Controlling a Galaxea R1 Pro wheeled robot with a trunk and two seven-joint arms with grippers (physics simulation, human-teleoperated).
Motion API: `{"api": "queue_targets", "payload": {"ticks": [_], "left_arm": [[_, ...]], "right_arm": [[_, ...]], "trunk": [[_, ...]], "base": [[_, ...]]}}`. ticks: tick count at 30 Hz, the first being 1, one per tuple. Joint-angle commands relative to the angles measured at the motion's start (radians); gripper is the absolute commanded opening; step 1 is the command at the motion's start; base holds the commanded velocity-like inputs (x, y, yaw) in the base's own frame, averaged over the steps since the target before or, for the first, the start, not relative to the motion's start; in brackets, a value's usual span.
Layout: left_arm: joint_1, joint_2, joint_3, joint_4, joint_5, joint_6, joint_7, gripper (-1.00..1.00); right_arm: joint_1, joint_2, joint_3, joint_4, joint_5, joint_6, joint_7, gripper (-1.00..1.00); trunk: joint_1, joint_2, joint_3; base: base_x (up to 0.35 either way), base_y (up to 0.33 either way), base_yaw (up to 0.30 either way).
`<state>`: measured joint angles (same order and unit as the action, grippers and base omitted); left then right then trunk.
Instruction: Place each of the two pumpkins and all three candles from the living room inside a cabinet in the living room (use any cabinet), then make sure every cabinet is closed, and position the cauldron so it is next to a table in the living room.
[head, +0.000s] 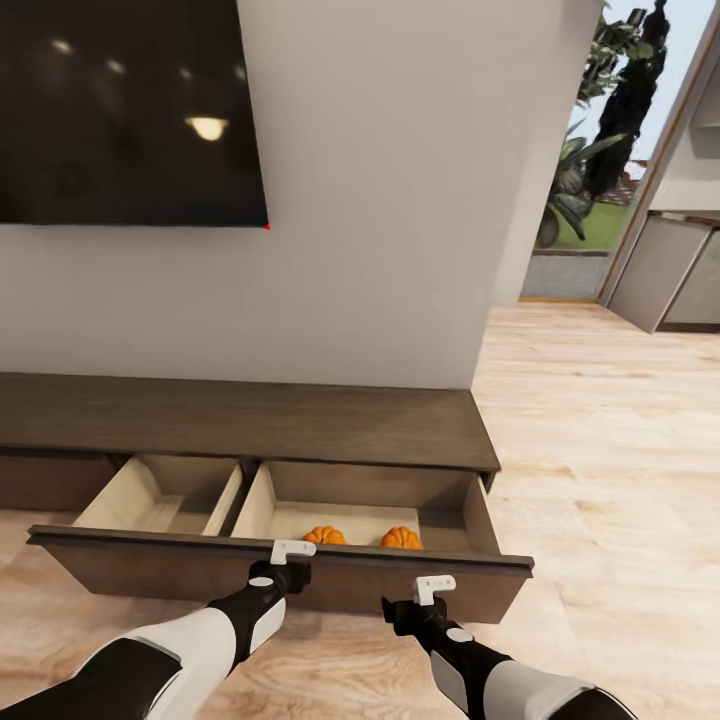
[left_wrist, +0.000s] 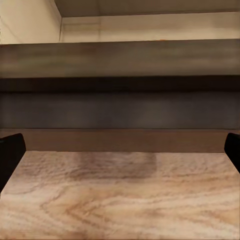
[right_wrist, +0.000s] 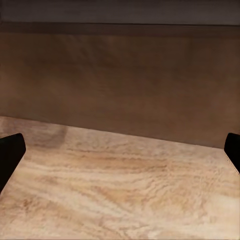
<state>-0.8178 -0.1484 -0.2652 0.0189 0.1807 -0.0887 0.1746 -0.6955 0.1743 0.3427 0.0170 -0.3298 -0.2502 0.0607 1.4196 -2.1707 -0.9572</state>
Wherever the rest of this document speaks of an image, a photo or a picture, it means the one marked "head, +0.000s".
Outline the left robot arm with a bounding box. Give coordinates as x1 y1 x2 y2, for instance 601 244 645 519
0 539 316 720

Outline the pumpkin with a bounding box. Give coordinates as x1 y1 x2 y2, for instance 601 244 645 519
304 526 346 544
381 527 423 549

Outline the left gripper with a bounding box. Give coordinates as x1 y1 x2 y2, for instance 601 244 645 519
250 560 312 594

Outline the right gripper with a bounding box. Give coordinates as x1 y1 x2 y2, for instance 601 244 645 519
381 596 447 647

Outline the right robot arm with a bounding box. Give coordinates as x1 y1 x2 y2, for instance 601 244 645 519
381 575 638 720

